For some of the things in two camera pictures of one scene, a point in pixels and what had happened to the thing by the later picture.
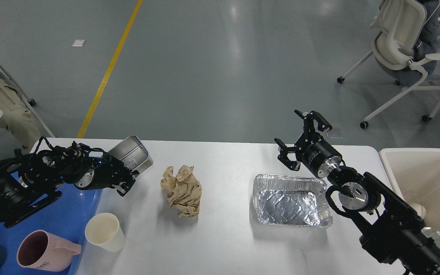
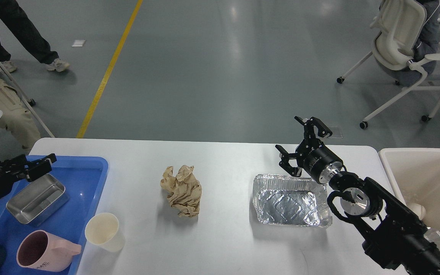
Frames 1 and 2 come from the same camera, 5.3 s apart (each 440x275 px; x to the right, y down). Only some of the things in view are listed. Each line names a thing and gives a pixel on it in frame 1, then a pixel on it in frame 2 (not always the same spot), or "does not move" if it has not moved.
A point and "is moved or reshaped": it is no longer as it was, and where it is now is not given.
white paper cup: (104, 230) does not move
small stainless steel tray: (133, 152) is moved or reshaped
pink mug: (39, 249) does not move
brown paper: (184, 191) does not move
